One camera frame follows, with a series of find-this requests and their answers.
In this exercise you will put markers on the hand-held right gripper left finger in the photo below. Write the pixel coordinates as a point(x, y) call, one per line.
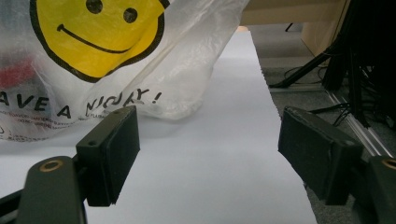
point(109, 155)

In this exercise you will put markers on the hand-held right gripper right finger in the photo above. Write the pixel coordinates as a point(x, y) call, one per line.
point(320, 155)

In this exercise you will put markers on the clear bag of snacks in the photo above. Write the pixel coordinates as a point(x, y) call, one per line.
point(186, 62)

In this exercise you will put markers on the red can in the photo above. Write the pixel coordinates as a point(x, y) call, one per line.
point(15, 74)

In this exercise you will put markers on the black tripod stand leg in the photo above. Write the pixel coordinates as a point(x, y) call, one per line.
point(299, 73)

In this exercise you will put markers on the black curtain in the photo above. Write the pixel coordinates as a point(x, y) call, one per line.
point(373, 46)

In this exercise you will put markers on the light wooden cabinet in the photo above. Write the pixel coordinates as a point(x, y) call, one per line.
point(280, 12)

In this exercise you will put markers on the wooden table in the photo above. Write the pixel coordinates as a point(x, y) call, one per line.
point(242, 29)

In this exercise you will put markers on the metal floor rail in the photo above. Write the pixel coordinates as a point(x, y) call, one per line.
point(361, 130)

